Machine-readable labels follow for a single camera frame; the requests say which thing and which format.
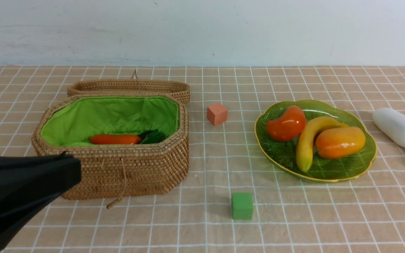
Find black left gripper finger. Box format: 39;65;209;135
0;152;82;251

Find white radish green leaves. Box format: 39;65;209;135
372;108;405;148

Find orange yellow mango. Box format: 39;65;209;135
315;127;366;160

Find yellow banana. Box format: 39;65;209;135
296;116;349;173

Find orange persimmon green calyx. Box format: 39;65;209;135
266;105;306;142

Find orange carrot green leaves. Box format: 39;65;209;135
89;129;168;145

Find woven wicker basket green lining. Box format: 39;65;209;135
31;94;190;200

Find green glass leaf plate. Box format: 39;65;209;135
255;100;377;182

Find woven wicker basket lid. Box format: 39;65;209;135
66;70;190;104

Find green foam cube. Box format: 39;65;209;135
231;192;254;220

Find checkered beige tablecloth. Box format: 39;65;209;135
6;66;405;253

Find orange foam cube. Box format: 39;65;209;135
207;103;228;125

